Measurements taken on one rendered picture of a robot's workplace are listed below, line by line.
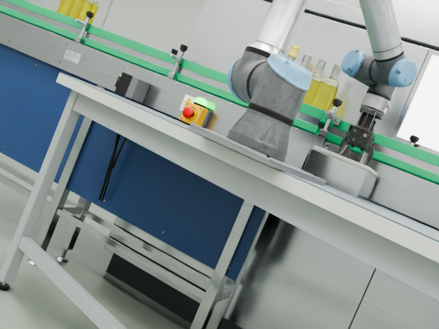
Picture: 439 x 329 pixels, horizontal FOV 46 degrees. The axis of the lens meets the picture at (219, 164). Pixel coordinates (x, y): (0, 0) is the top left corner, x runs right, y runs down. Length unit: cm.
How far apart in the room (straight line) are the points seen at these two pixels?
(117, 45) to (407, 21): 108
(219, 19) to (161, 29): 375
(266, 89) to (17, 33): 143
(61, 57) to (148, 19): 393
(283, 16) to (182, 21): 454
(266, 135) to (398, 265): 42
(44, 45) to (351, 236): 162
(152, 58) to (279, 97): 88
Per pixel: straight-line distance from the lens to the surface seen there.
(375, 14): 139
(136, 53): 204
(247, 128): 120
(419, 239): 95
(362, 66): 151
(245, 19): 221
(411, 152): 175
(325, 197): 102
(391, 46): 142
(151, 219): 190
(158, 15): 605
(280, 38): 136
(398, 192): 172
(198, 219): 181
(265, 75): 123
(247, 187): 118
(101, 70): 208
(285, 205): 112
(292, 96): 121
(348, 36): 203
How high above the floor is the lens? 78
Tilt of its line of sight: 4 degrees down
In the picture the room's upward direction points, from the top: 23 degrees clockwise
